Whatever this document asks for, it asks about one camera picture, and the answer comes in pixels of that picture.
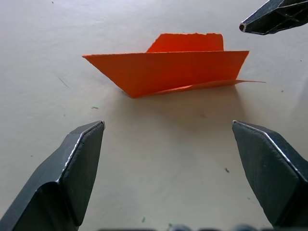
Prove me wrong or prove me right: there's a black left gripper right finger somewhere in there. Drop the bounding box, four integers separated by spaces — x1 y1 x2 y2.
231 119 308 228

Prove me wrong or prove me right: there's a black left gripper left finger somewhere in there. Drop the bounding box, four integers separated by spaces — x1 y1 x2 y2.
0 120 106 231

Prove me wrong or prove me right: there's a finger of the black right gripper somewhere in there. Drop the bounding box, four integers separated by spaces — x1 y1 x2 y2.
239 0 308 36

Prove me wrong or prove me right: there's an orange folded paper sheet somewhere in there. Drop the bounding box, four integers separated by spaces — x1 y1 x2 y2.
81 32 267 99

